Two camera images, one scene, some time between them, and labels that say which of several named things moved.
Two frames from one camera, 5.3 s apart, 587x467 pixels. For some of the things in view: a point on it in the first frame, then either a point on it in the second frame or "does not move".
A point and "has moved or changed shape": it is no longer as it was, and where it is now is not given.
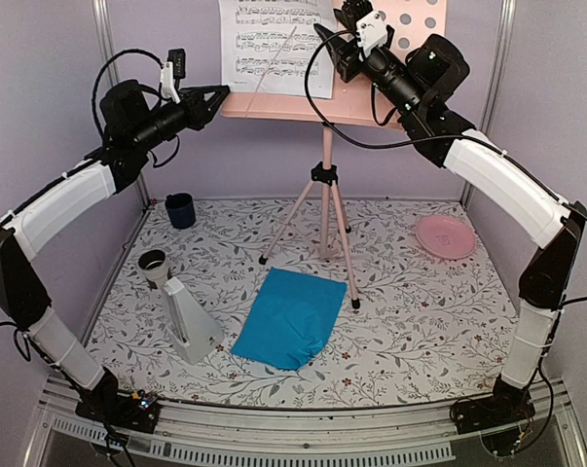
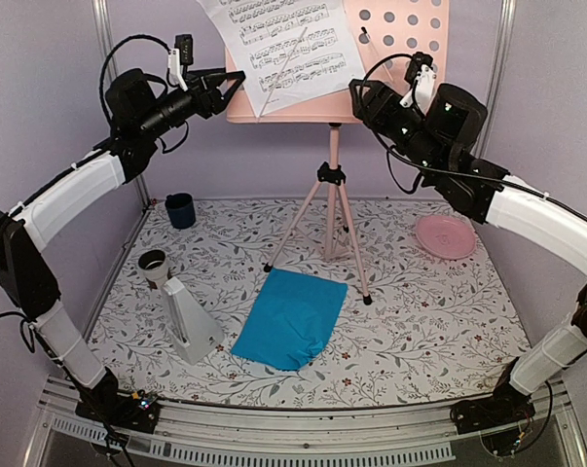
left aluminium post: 107,48 does not move
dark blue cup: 181,209 does not move
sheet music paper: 266,44 has moved or changed shape
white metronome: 195,332 does not move
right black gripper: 343,55 to 379,100
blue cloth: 291,320 does not move
